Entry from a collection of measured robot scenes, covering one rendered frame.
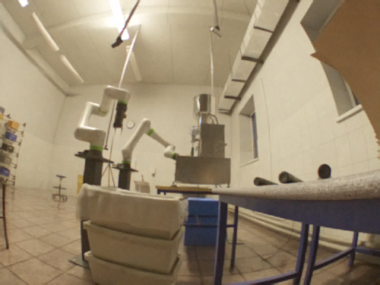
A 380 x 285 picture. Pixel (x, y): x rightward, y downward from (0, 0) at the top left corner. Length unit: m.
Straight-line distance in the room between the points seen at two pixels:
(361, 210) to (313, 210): 0.09
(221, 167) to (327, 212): 1.29
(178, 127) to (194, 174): 4.35
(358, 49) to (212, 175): 1.34
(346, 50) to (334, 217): 0.28
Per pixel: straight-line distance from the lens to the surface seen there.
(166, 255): 0.98
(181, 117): 5.84
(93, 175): 1.41
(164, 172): 5.38
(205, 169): 1.45
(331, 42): 0.37
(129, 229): 1.02
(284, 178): 0.45
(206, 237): 2.22
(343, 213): 0.24
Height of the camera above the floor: 0.74
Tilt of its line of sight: 16 degrees up
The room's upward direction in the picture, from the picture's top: 3 degrees clockwise
